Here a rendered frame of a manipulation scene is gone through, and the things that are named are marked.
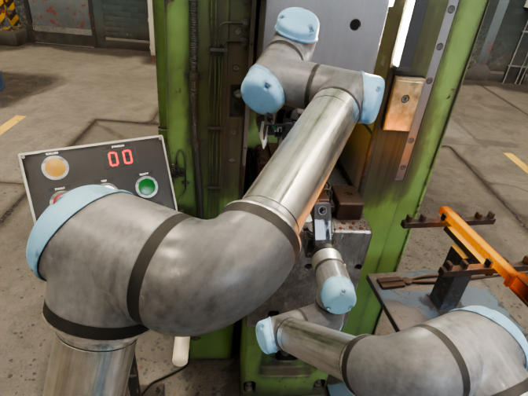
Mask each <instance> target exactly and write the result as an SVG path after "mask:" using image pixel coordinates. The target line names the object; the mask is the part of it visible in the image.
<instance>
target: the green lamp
mask: <svg viewBox="0 0 528 396"><path fill-rule="evenodd" d="M138 189H139V191H140V193H141V194H143V195H146V196H148V195H151V194H153V193H154V191H155V189H156V185H155V183H154V181H153V180H151V179H148V178H145V179H143V180H141V181H140V182H139V185H138Z"/></svg>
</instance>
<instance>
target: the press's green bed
mask: <svg viewBox="0 0 528 396"><path fill-rule="evenodd" d="M255 329H256V327H246V321H245V317H243V318H241V319H240V320H238V321H237V335H238V358H239V380H240V396H325V392H324V389H325V384H326V381H327V378H328V373H326V372H324V371H322V370H320V369H319V368H316V367H314V366H312V365H310V364H308V363H306V362H304V361H302V360H300V359H298V358H297V357H295V356H293V355H291V354H289V353H287V352H285V351H283V350H279V351H277V352H276V353H275V352H274V353H271V354H266V353H264V352H263V351H262V349H261V348H260V346H259V343H258V340H257V337H256V331H255Z"/></svg>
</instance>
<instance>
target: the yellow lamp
mask: <svg viewBox="0 0 528 396"><path fill-rule="evenodd" d="M45 170H46V173H47V174H48V175H49V176H52V177H60V176H61V175H62V174H64V172H65V171H66V166H65V164H64V162H63V161H62V160H60V159H50V160H48V161H47V162H46V165H45Z"/></svg>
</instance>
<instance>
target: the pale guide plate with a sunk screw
mask: <svg viewBox="0 0 528 396"><path fill-rule="evenodd" d="M424 81H425V79H424V78H423V77H411V76H399V75H396V76H395V77H394V81H393V85H392V88H391V92H390V97H389V101H388V103H387V109H386V112H385V116H384V119H383V125H382V127H381V128H382V129H383V130H396V131H410V128H411V125H412V122H413V117H414V115H415V112H416V107H417V105H418V101H419V99H420V94H421V91H422V89H423V85H424Z"/></svg>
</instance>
